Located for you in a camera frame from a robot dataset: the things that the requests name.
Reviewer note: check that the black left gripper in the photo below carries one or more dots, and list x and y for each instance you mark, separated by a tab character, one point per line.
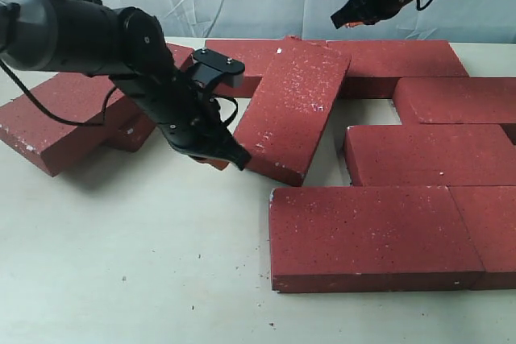
191	125

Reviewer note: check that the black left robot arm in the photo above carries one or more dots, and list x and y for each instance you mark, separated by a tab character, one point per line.
128	46

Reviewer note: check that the red brick under stack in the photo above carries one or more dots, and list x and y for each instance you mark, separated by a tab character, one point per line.
132	135

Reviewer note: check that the red brick second row right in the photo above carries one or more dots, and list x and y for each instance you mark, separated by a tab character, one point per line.
457	100

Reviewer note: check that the red brick third row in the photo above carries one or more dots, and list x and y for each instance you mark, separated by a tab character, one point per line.
429	155

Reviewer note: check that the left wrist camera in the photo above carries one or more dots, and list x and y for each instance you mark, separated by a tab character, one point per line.
211	68

